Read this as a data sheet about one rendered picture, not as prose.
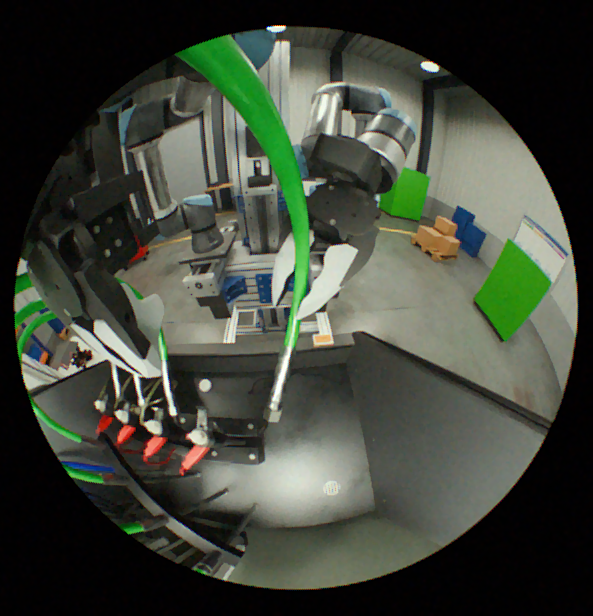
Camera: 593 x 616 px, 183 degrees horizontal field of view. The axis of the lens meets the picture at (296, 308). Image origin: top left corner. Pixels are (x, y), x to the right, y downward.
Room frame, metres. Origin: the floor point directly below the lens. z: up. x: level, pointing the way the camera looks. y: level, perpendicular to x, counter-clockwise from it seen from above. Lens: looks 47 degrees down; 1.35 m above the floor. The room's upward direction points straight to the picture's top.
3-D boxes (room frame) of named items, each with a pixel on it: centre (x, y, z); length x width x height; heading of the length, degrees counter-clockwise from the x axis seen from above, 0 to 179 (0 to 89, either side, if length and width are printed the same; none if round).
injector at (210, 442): (0.00, 0.12, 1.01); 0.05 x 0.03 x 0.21; 6
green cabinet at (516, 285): (1.02, -3.48, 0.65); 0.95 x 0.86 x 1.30; 13
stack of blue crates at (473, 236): (3.97, -5.34, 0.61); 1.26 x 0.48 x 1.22; 5
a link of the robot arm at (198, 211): (0.66, 0.39, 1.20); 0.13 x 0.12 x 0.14; 124
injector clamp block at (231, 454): (-0.03, 0.24, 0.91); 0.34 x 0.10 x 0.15; 96
